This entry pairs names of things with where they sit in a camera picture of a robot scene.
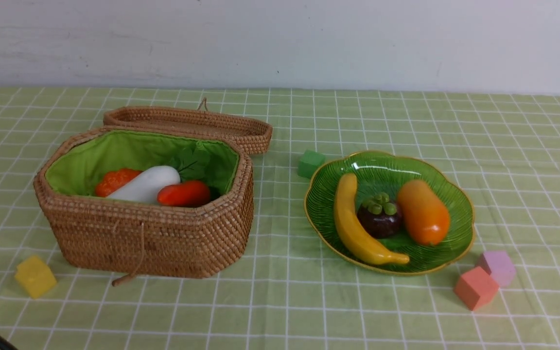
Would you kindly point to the white radish with leaves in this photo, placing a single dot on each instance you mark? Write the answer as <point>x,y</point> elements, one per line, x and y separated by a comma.
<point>146,184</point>

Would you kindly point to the orange toy pumpkin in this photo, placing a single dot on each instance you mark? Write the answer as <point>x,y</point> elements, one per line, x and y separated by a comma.
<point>114,180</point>

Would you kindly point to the woven rattan basket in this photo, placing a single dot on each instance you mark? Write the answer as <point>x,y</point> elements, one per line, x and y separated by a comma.
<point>147,238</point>

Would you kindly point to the green foam cube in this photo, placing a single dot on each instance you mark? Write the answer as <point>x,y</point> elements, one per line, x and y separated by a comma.
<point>309,163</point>

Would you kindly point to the yellow banana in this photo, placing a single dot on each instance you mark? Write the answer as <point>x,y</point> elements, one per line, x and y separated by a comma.
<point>352,234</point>

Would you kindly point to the green glass leaf plate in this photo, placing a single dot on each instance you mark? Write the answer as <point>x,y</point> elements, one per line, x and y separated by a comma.
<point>377,172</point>

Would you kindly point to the red carrot with leaves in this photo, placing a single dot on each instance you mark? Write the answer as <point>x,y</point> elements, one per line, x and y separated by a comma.
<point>188,194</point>

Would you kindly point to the green checkered tablecloth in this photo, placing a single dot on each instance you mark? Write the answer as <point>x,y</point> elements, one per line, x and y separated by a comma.
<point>289,291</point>

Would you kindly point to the purple foam cube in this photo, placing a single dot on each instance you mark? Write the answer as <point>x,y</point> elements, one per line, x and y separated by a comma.
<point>498,265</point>

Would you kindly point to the dark purple mangosteen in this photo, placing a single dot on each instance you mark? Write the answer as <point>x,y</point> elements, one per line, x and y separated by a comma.
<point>380,216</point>

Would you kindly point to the yellow foam cube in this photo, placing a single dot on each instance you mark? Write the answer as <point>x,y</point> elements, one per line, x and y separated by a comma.
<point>35,277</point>

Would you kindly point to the orange yellow mango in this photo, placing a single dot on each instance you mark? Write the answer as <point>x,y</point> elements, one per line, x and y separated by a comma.
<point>426,218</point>

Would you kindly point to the pink foam cube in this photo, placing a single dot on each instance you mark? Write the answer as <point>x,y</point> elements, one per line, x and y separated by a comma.
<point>476,288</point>

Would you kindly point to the woven rattan basket lid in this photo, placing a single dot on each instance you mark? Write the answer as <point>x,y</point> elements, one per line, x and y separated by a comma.
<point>250,135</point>

